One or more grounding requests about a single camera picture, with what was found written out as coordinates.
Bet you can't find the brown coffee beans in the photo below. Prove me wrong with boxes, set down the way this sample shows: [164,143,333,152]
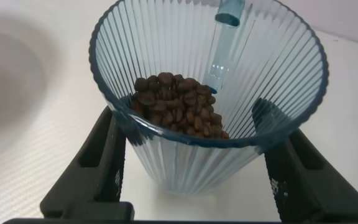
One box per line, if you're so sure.
[131,72,231,140]

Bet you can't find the blue ribbed transparent cup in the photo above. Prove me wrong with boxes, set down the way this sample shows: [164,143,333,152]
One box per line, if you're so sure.
[88,0,329,197]

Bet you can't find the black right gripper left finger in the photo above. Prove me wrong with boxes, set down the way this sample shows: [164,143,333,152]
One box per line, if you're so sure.
[39,105,135,220]

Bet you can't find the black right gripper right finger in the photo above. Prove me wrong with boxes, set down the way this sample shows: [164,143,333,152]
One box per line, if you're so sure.
[252,98,358,223]

